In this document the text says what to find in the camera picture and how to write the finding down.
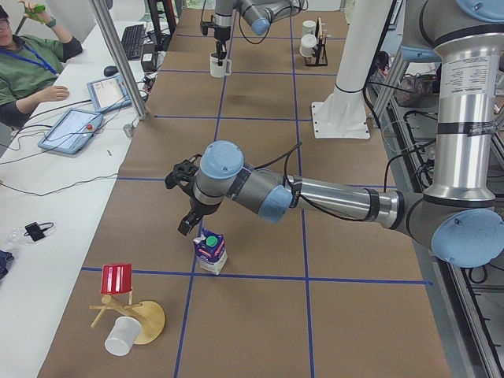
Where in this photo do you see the black computer mouse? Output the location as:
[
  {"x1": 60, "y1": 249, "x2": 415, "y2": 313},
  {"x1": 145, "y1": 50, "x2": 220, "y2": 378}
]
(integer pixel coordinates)
[{"x1": 103, "y1": 65, "x2": 118, "y2": 77}]

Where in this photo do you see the teach pendant near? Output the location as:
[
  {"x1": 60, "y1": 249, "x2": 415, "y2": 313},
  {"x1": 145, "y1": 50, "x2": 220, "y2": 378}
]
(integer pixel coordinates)
[{"x1": 38, "y1": 109, "x2": 104, "y2": 155}]

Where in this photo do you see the black wire mug rack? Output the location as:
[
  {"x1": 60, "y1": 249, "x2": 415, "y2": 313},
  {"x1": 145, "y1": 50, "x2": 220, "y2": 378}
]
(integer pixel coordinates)
[{"x1": 303, "y1": 17, "x2": 328, "y2": 67}]

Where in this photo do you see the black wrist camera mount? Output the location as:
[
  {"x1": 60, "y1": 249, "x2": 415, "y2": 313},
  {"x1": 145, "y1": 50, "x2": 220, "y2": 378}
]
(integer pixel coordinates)
[
  {"x1": 200, "y1": 20, "x2": 215, "y2": 36},
  {"x1": 165, "y1": 154, "x2": 202, "y2": 196}
]

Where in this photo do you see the green object in hand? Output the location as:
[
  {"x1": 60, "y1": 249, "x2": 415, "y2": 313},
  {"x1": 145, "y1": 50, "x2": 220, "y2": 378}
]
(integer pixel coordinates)
[{"x1": 24, "y1": 4, "x2": 46, "y2": 20}]

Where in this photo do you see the white mug front on rack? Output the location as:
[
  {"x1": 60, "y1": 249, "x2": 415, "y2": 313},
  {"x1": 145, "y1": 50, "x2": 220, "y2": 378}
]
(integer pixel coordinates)
[{"x1": 299, "y1": 34, "x2": 317, "y2": 57}]

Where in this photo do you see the black power box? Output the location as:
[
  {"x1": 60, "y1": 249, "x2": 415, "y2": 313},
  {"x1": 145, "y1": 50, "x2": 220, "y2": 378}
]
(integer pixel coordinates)
[{"x1": 140, "y1": 43, "x2": 163, "y2": 72}]

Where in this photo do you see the person left hand on table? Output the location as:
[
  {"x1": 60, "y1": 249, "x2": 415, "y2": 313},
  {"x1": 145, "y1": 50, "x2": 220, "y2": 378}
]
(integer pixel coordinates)
[{"x1": 39, "y1": 86, "x2": 70, "y2": 102}]

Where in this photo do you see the aluminium frame post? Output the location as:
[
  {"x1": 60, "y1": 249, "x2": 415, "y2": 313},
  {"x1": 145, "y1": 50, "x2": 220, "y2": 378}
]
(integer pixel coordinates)
[{"x1": 90, "y1": 0, "x2": 147, "y2": 120}]

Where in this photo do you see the teach pendant far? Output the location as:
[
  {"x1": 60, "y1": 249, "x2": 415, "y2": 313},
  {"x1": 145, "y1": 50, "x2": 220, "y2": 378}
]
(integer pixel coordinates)
[{"x1": 87, "y1": 74, "x2": 132, "y2": 113}]

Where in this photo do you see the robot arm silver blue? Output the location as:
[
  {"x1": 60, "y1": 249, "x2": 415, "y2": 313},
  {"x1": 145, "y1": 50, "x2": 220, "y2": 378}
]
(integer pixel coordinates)
[
  {"x1": 165, "y1": 1, "x2": 503, "y2": 268},
  {"x1": 200, "y1": 0, "x2": 306, "y2": 65}
]

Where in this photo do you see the person right hand raised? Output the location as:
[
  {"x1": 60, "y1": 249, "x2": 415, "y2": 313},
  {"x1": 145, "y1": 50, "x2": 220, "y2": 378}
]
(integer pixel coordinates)
[{"x1": 21, "y1": 1, "x2": 53, "y2": 24}]

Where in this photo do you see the black keyboard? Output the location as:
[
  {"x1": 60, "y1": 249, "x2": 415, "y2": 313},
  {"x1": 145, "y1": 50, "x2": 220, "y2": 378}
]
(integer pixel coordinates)
[{"x1": 121, "y1": 24, "x2": 145, "y2": 60}]

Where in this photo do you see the white mug with dark inside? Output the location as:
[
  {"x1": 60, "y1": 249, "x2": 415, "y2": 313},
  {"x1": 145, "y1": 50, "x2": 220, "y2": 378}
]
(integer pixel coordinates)
[{"x1": 209, "y1": 53, "x2": 232, "y2": 79}]

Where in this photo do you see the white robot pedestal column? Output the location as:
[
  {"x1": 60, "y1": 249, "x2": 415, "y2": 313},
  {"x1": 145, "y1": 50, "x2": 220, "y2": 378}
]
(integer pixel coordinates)
[{"x1": 311, "y1": 0, "x2": 395, "y2": 139}]

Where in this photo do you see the white mug rear on rack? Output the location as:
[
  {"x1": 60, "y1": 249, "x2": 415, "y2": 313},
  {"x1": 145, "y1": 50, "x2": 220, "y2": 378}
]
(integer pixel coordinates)
[{"x1": 302, "y1": 20, "x2": 317, "y2": 36}]

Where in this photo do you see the red plastic cup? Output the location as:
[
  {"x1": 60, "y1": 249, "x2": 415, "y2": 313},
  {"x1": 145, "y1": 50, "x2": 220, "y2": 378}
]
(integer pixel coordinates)
[{"x1": 100, "y1": 262, "x2": 132, "y2": 295}]

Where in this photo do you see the white mug on rack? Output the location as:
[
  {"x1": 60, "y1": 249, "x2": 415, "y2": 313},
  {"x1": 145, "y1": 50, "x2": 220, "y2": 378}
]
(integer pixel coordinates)
[
  {"x1": 299, "y1": 34, "x2": 317, "y2": 57},
  {"x1": 302, "y1": 20, "x2": 317, "y2": 36}
]

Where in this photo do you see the small metal cylinder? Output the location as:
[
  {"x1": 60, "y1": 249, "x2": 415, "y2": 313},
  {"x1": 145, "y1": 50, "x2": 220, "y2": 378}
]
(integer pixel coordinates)
[{"x1": 123, "y1": 124, "x2": 135, "y2": 138}]

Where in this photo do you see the black adapter with cable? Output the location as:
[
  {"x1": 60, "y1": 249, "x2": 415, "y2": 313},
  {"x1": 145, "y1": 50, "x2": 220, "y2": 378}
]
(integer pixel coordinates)
[{"x1": 24, "y1": 222, "x2": 54, "y2": 242}]

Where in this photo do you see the blue white milk carton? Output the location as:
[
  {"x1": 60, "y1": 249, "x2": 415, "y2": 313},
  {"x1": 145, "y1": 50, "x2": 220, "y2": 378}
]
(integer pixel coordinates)
[{"x1": 193, "y1": 228, "x2": 228, "y2": 276}]

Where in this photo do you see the teach pendant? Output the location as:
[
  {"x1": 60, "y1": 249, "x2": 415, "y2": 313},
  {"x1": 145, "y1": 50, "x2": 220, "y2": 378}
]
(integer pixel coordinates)
[
  {"x1": 87, "y1": 74, "x2": 132, "y2": 113},
  {"x1": 38, "y1": 109, "x2": 104, "y2": 155}
]

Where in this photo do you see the white plastic cup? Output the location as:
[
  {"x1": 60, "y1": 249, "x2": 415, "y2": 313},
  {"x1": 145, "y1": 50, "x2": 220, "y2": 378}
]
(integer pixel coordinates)
[{"x1": 104, "y1": 316, "x2": 142, "y2": 357}]

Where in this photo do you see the wooden cup tree stand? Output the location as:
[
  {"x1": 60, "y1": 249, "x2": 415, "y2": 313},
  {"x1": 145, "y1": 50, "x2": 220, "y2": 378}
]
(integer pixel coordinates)
[{"x1": 89, "y1": 289, "x2": 166, "y2": 347}]

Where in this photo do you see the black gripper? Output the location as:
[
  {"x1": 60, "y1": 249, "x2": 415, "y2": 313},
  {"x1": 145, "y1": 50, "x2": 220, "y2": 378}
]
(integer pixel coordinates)
[
  {"x1": 177, "y1": 196, "x2": 219, "y2": 236},
  {"x1": 214, "y1": 25, "x2": 229, "y2": 65}
]

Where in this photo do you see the person in green shirt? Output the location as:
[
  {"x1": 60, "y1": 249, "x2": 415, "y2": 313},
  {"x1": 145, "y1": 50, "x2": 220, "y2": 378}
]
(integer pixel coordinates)
[{"x1": 1, "y1": 9, "x2": 83, "y2": 129}]

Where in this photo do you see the clear plastic wrapper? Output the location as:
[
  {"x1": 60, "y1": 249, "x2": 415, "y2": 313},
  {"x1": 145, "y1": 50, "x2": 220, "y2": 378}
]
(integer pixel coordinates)
[{"x1": 7, "y1": 227, "x2": 32, "y2": 250}]

